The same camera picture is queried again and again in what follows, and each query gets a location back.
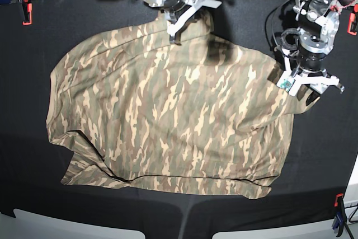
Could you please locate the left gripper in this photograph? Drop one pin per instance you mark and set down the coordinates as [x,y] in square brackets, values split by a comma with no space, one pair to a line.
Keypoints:
[306,85]

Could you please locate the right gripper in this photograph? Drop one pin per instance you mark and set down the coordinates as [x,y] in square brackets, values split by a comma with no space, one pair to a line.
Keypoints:
[179,12]

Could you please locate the camouflage t-shirt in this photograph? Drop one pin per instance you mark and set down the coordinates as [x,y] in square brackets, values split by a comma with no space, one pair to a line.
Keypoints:
[204,117]

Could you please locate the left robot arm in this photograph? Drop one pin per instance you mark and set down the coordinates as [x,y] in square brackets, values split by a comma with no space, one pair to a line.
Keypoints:
[305,47]

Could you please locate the red clamp right edge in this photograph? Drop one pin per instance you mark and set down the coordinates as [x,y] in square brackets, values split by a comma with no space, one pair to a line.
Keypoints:
[352,21]

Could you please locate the red clamp edge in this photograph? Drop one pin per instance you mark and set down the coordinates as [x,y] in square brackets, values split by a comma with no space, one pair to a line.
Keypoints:
[352,21]
[27,11]

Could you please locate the orange black clamp bottom right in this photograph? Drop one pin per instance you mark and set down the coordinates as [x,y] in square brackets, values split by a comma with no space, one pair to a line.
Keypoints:
[340,218]

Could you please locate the black table cloth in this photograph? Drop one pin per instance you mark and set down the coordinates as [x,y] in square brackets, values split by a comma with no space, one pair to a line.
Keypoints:
[318,167]

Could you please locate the red clamp left edge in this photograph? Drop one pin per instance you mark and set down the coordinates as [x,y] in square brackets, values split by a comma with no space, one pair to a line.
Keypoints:
[27,11]

